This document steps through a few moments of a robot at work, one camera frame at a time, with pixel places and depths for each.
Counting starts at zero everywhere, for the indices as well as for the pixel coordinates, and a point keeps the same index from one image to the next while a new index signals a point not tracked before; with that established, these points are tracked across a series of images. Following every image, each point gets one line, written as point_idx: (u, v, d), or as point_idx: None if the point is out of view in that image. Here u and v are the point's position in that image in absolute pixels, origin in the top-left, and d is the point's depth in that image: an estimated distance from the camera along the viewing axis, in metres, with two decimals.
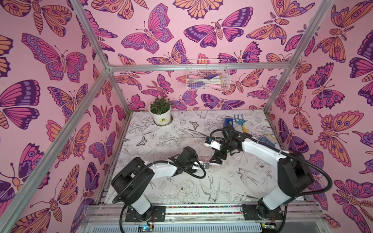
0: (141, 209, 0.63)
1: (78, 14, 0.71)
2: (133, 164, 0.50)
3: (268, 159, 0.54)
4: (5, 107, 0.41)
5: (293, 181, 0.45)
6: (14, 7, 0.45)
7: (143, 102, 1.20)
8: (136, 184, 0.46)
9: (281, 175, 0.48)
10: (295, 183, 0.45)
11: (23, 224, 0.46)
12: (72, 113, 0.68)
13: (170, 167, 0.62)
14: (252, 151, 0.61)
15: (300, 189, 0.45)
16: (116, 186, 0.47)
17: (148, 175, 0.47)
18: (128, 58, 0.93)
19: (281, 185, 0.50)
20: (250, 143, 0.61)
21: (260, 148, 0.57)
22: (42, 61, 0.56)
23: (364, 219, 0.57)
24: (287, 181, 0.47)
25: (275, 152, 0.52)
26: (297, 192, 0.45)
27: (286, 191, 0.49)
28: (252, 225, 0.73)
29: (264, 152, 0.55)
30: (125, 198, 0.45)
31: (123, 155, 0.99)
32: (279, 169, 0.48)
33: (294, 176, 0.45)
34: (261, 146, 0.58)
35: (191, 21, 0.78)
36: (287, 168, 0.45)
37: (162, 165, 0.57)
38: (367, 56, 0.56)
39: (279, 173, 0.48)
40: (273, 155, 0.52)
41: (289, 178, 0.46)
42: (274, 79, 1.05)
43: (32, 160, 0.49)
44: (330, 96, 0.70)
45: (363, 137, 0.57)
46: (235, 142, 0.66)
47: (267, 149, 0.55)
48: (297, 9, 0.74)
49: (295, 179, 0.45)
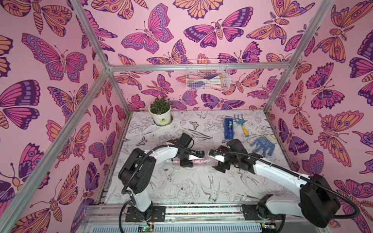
0: (141, 208, 0.63)
1: (78, 14, 0.71)
2: (135, 155, 0.51)
3: (287, 185, 0.49)
4: (5, 107, 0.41)
5: (320, 210, 0.41)
6: (15, 7, 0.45)
7: (143, 102, 1.20)
8: (143, 172, 0.48)
9: (305, 203, 0.44)
10: (322, 212, 0.41)
11: (23, 225, 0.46)
12: (72, 113, 0.68)
13: (171, 150, 0.63)
14: (264, 174, 0.57)
15: (329, 218, 0.41)
16: (124, 176, 0.50)
17: (151, 162, 0.49)
18: (128, 58, 0.93)
19: (305, 212, 0.45)
20: (262, 167, 0.57)
21: (275, 173, 0.52)
22: (42, 61, 0.56)
23: (364, 219, 0.57)
24: (312, 210, 0.42)
25: (293, 177, 0.48)
26: (326, 221, 0.41)
27: (312, 218, 0.44)
28: (252, 224, 0.73)
29: (280, 176, 0.51)
30: (136, 187, 0.48)
31: (123, 155, 0.99)
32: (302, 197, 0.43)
33: (320, 205, 0.41)
34: (276, 171, 0.53)
35: (191, 21, 0.78)
36: (313, 198, 0.41)
37: (163, 149, 0.59)
38: (367, 56, 0.56)
39: (302, 200, 0.44)
40: (292, 180, 0.48)
41: (315, 208, 0.41)
42: (274, 79, 1.05)
43: (32, 160, 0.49)
44: (330, 96, 0.70)
45: (363, 137, 0.57)
46: (245, 165, 0.62)
47: (284, 174, 0.51)
48: (298, 9, 0.74)
49: (321, 208, 0.41)
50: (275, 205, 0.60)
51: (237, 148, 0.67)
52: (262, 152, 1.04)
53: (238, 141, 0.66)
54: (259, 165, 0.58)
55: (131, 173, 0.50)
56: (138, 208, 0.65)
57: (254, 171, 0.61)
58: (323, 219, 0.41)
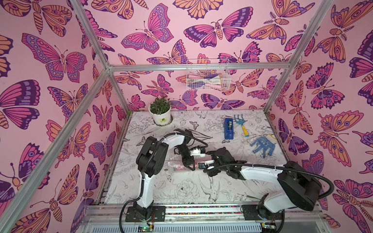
0: (144, 202, 0.64)
1: (78, 14, 0.71)
2: (150, 141, 0.58)
3: (270, 179, 0.53)
4: (5, 107, 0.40)
5: (302, 193, 0.44)
6: (14, 7, 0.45)
7: (143, 102, 1.20)
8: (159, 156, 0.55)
9: (288, 191, 0.46)
10: (305, 194, 0.44)
11: (23, 225, 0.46)
12: (72, 113, 0.68)
13: (179, 137, 0.70)
14: (251, 176, 0.61)
15: (314, 199, 0.44)
16: (140, 161, 0.57)
17: (164, 147, 0.56)
18: (128, 58, 0.93)
19: (293, 201, 0.47)
20: (245, 170, 0.62)
21: (257, 171, 0.57)
22: (42, 61, 0.56)
23: (364, 219, 0.57)
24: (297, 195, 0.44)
25: (271, 170, 0.52)
26: (313, 204, 0.43)
27: (302, 206, 0.45)
28: (252, 225, 0.73)
29: (262, 173, 0.55)
30: (153, 170, 0.55)
31: (123, 155, 0.99)
32: (284, 186, 0.46)
33: (300, 188, 0.44)
34: (257, 170, 0.57)
35: (191, 21, 0.78)
36: (290, 182, 0.45)
37: (172, 137, 0.65)
38: (367, 56, 0.56)
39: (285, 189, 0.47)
40: (272, 173, 0.51)
41: (296, 192, 0.44)
42: (274, 79, 1.05)
43: (32, 160, 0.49)
44: (330, 96, 0.70)
45: (363, 137, 0.57)
46: (235, 174, 0.66)
47: (263, 170, 0.55)
48: (297, 9, 0.74)
49: (302, 191, 0.44)
50: (271, 202, 0.60)
51: (226, 158, 0.70)
52: (262, 152, 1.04)
53: (226, 151, 0.68)
54: (243, 170, 0.62)
55: (147, 158, 0.57)
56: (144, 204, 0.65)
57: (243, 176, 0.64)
58: (308, 202, 0.43)
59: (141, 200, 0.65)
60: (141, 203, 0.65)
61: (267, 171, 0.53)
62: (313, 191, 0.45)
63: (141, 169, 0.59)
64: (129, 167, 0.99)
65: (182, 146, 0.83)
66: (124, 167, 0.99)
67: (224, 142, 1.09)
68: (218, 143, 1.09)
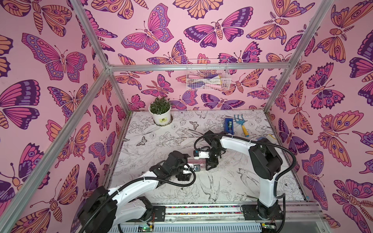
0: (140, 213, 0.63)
1: (78, 14, 0.71)
2: (97, 194, 0.44)
3: (243, 150, 0.61)
4: (5, 107, 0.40)
5: (263, 165, 0.52)
6: (14, 7, 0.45)
7: (143, 102, 1.20)
8: (97, 222, 0.41)
9: (254, 161, 0.54)
10: (266, 166, 0.52)
11: (23, 224, 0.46)
12: (72, 113, 0.68)
13: (151, 183, 0.56)
14: (228, 146, 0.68)
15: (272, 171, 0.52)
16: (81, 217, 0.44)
17: (108, 211, 0.41)
18: (128, 58, 0.93)
19: (256, 171, 0.56)
20: (226, 139, 0.68)
21: (234, 141, 0.64)
22: (42, 61, 0.56)
23: (364, 219, 0.57)
24: (260, 166, 0.53)
25: (246, 142, 0.59)
26: (270, 174, 0.52)
27: (262, 176, 0.55)
28: (252, 225, 0.73)
29: (237, 144, 0.62)
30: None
31: (123, 155, 0.99)
32: (252, 157, 0.54)
33: (264, 160, 0.52)
34: (235, 140, 0.64)
35: (190, 21, 0.78)
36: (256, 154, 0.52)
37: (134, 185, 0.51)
38: (367, 56, 0.56)
39: (252, 160, 0.55)
40: (246, 145, 0.58)
41: (260, 163, 0.52)
42: (273, 79, 1.05)
43: (32, 160, 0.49)
44: (330, 96, 0.70)
45: (363, 137, 0.57)
46: (215, 141, 0.72)
47: (240, 141, 0.62)
48: (297, 9, 0.74)
49: (265, 163, 0.52)
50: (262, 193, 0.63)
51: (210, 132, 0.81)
52: None
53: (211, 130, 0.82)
54: (223, 139, 0.69)
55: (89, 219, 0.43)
56: (133, 218, 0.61)
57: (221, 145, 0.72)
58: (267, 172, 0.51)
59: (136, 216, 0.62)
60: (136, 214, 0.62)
61: (242, 142, 0.61)
62: (273, 165, 0.53)
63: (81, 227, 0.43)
64: (129, 167, 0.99)
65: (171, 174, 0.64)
66: (124, 167, 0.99)
67: None
68: None
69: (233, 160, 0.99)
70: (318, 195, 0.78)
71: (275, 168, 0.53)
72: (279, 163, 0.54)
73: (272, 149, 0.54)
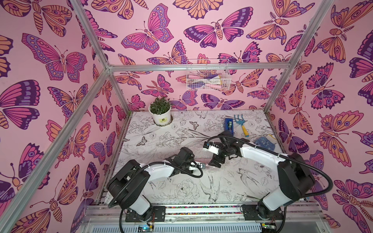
0: (141, 210, 0.63)
1: (78, 14, 0.71)
2: (129, 167, 0.49)
3: (268, 164, 0.54)
4: (5, 107, 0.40)
5: (295, 185, 0.45)
6: (15, 7, 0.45)
7: (143, 102, 1.20)
8: (132, 186, 0.46)
9: (283, 179, 0.47)
10: (298, 187, 0.45)
11: (23, 225, 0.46)
12: (72, 113, 0.68)
13: (167, 168, 0.62)
14: (250, 156, 0.61)
15: (303, 192, 0.45)
16: (112, 189, 0.47)
17: (143, 177, 0.46)
18: (128, 58, 0.93)
19: (282, 189, 0.49)
20: (247, 148, 0.61)
21: (258, 152, 0.57)
22: (42, 61, 0.56)
23: (364, 219, 0.57)
24: (289, 185, 0.46)
25: (273, 156, 0.52)
26: (299, 195, 0.44)
27: (289, 195, 0.48)
28: (252, 224, 0.73)
29: (262, 156, 0.55)
30: (122, 203, 0.44)
31: (123, 155, 0.99)
32: (280, 174, 0.47)
33: (295, 179, 0.45)
34: (259, 151, 0.57)
35: (190, 21, 0.78)
36: (287, 171, 0.45)
37: (158, 166, 0.57)
38: (367, 56, 0.56)
39: (280, 177, 0.48)
40: (272, 159, 0.51)
41: (290, 182, 0.45)
42: (274, 79, 1.05)
43: (32, 160, 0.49)
44: (330, 96, 0.70)
45: (363, 137, 0.57)
46: (234, 149, 0.66)
47: (265, 154, 0.55)
48: (297, 9, 0.74)
49: (296, 183, 0.45)
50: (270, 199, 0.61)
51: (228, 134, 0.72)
52: None
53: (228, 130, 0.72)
54: (244, 147, 0.63)
55: (121, 186, 0.46)
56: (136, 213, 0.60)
57: (241, 154, 0.65)
58: (297, 192, 0.44)
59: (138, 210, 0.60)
60: (136, 210, 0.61)
61: (268, 155, 0.54)
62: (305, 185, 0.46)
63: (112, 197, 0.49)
64: None
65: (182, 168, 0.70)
66: None
67: None
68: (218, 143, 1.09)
69: (233, 160, 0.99)
70: (318, 195, 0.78)
71: (306, 190, 0.45)
72: (311, 183, 0.46)
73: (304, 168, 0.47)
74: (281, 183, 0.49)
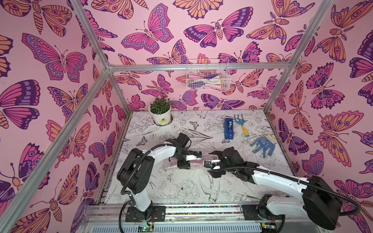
0: (142, 207, 0.63)
1: (78, 14, 0.71)
2: (133, 155, 0.51)
3: (288, 191, 0.50)
4: (5, 107, 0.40)
5: (327, 213, 0.41)
6: (15, 7, 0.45)
7: (143, 102, 1.20)
8: (141, 172, 0.48)
9: (310, 208, 0.43)
10: (330, 214, 0.41)
11: (23, 225, 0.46)
12: (72, 113, 0.68)
13: (170, 149, 0.63)
14: (265, 183, 0.57)
15: (337, 220, 0.41)
16: (123, 177, 0.50)
17: (148, 162, 0.49)
18: (128, 58, 0.93)
19: (312, 216, 0.44)
20: (260, 175, 0.57)
21: (275, 180, 0.52)
22: (42, 61, 0.56)
23: (364, 219, 0.57)
24: (319, 214, 0.42)
25: (293, 183, 0.48)
26: (334, 224, 0.41)
27: (322, 224, 0.43)
28: (252, 224, 0.73)
29: (280, 183, 0.51)
30: (135, 188, 0.48)
31: (123, 155, 0.99)
32: (306, 203, 0.43)
33: (325, 207, 0.42)
34: (274, 177, 0.53)
35: (190, 21, 0.78)
36: (315, 200, 0.42)
37: (160, 148, 0.59)
38: (367, 56, 0.56)
39: (307, 207, 0.44)
40: (293, 186, 0.47)
41: (321, 211, 0.41)
42: (274, 79, 1.05)
43: (32, 160, 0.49)
44: (330, 96, 0.70)
45: (363, 137, 0.57)
46: (245, 176, 0.61)
47: (283, 180, 0.51)
48: (297, 9, 0.74)
49: (327, 211, 0.41)
50: (276, 207, 0.60)
51: (234, 159, 0.65)
52: (262, 152, 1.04)
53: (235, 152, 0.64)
54: (256, 175, 0.58)
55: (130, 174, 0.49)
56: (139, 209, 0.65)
57: (253, 181, 0.60)
58: (332, 222, 0.41)
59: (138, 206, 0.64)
60: (138, 208, 0.65)
61: (287, 182, 0.49)
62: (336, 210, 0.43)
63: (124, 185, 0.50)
64: None
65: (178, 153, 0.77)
66: None
67: (224, 142, 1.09)
68: (218, 142, 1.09)
69: None
70: None
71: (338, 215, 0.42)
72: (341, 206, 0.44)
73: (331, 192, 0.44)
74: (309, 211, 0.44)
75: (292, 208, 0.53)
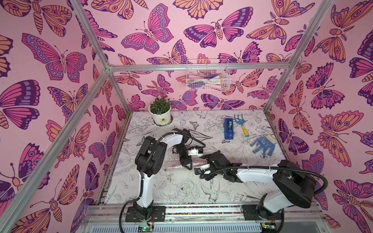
0: (145, 202, 0.64)
1: (78, 14, 0.71)
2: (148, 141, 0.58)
3: (265, 179, 0.53)
4: (5, 107, 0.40)
5: (298, 191, 0.44)
6: (14, 8, 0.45)
7: (143, 102, 1.20)
8: (157, 156, 0.55)
9: (284, 190, 0.46)
10: (301, 192, 0.45)
11: (23, 225, 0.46)
12: (72, 113, 0.68)
13: (178, 136, 0.70)
14: (248, 178, 0.61)
15: (310, 197, 0.44)
16: (139, 161, 0.57)
17: (162, 146, 0.56)
18: (128, 58, 0.93)
19: (290, 199, 0.47)
20: (243, 172, 0.61)
21: (253, 173, 0.57)
22: (42, 61, 0.56)
23: (364, 219, 0.57)
24: (293, 195, 0.45)
25: (266, 171, 0.52)
26: (309, 202, 0.43)
27: (299, 204, 0.46)
28: (252, 224, 0.73)
29: (258, 174, 0.55)
30: (152, 170, 0.55)
31: (123, 155, 0.99)
32: (279, 186, 0.47)
33: (296, 187, 0.45)
34: (252, 171, 0.58)
35: (190, 21, 0.78)
36: (284, 181, 0.45)
37: (170, 136, 0.66)
38: (367, 56, 0.56)
39: (281, 189, 0.47)
40: (267, 174, 0.51)
41: (293, 191, 0.44)
42: (274, 79, 1.05)
43: (32, 160, 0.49)
44: (330, 96, 0.70)
45: (363, 137, 0.57)
46: (233, 177, 0.65)
47: (258, 171, 0.55)
48: (297, 9, 0.74)
49: (298, 189, 0.45)
50: (271, 203, 0.60)
51: (221, 163, 0.70)
52: (262, 152, 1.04)
53: (221, 155, 0.68)
54: (239, 173, 0.62)
55: (146, 158, 0.56)
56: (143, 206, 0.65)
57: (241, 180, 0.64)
58: (305, 199, 0.43)
59: (141, 200, 0.65)
60: (141, 203, 0.65)
61: (262, 172, 0.54)
62: (308, 189, 0.45)
63: (140, 169, 0.59)
64: (129, 167, 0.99)
65: (179, 146, 0.83)
66: (124, 167, 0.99)
67: (224, 142, 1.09)
68: (218, 142, 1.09)
69: (233, 160, 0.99)
70: (318, 196, 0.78)
71: (311, 192, 0.45)
72: (312, 184, 0.46)
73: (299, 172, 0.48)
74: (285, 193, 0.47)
75: (280, 198, 0.54)
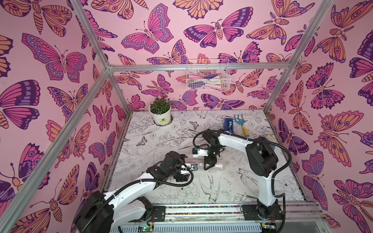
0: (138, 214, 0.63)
1: (78, 14, 0.71)
2: (93, 200, 0.43)
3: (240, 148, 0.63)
4: (5, 107, 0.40)
5: (260, 162, 0.53)
6: (14, 7, 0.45)
7: (143, 102, 1.20)
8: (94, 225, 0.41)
9: (250, 159, 0.56)
10: (262, 164, 0.54)
11: (23, 225, 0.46)
12: (72, 113, 0.68)
13: (148, 185, 0.56)
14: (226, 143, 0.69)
15: (267, 168, 0.54)
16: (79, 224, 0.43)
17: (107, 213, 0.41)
18: (128, 58, 0.93)
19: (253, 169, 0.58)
20: (223, 136, 0.69)
21: (231, 138, 0.65)
22: (42, 61, 0.56)
23: (364, 219, 0.57)
24: (256, 164, 0.54)
25: (244, 140, 0.60)
26: (264, 171, 0.53)
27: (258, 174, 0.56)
28: (252, 225, 0.73)
29: (236, 141, 0.63)
30: None
31: (123, 155, 0.99)
32: (249, 155, 0.56)
33: (261, 158, 0.54)
34: (232, 138, 0.65)
35: (190, 21, 0.78)
36: (253, 151, 0.53)
37: (134, 186, 0.51)
38: (367, 56, 0.56)
39: (249, 158, 0.57)
40: (242, 142, 0.60)
41: (256, 160, 0.54)
42: (274, 79, 1.05)
43: (32, 160, 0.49)
44: (330, 96, 0.70)
45: (363, 137, 0.57)
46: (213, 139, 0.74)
47: (237, 139, 0.63)
48: (297, 9, 0.74)
49: (261, 160, 0.53)
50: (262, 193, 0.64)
51: None
52: None
53: None
54: (221, 136, 0.70)
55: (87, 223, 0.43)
56: (134, 219, 0.75)
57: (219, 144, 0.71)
58: (262, 168, 0.53)
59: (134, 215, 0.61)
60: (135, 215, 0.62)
61: (240, 140, 0.62)
62: (269, 162, 0.54)
63: None
64: (129, 167, 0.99)
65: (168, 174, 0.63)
66: (124, 167, 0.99)
67: None
68: None
69: (233, 160, 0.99)
70: (318, 195, 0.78)
71: (270, 166, 0.54)
72: (274, 161, 0.55)
73: (268, 147, 0.56)
74: (250, 163, 0.57)
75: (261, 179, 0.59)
